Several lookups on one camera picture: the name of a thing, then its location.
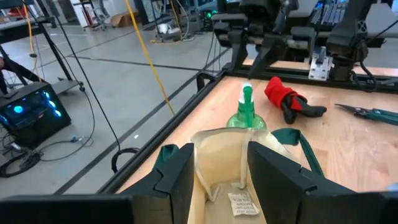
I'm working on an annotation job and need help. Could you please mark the cardboard box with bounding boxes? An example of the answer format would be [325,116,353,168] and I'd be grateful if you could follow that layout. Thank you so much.
[110,12,139,28]

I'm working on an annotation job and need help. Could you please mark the red and black gardening glove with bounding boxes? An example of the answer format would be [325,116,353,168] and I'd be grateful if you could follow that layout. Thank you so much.
[264,76,328,124]

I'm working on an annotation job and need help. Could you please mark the computer tower with blue lights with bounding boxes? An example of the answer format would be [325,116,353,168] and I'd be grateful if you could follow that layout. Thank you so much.
[0,82,72,149]

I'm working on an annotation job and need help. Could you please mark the coiled black cable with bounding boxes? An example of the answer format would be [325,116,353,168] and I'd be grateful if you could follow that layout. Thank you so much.
[55,15,141,174]

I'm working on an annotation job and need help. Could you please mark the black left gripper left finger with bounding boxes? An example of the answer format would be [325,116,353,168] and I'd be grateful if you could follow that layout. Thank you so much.
[119,142,195,224]

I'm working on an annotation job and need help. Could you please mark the yellow extension cable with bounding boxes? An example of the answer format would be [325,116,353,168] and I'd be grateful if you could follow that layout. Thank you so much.
[124,0,175,116]

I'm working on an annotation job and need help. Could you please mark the person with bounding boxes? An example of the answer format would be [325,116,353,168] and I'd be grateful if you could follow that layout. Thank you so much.
[0,46,43,94]

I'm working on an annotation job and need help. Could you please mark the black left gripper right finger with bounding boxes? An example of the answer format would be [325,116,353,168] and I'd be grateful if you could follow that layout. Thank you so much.
[248,141,357,224]

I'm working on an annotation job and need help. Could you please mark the grey desk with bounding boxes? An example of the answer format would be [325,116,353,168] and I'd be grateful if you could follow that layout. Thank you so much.
[211,0,398,47]

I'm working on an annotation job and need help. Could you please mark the black tripod stand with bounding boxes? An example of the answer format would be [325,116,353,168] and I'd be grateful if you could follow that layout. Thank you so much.
[18,0,85,93]

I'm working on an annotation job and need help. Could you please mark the black pruning shears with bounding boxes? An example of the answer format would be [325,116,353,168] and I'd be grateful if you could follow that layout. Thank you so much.
[335,103,398,127]

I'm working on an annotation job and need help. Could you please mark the green spray bottle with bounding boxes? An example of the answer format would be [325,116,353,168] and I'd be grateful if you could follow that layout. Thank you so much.
[226,82,267,130]

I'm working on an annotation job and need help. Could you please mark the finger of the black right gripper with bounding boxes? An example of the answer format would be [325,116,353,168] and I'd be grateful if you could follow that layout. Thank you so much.
[228,30,249,72]
[248,34,288,80]

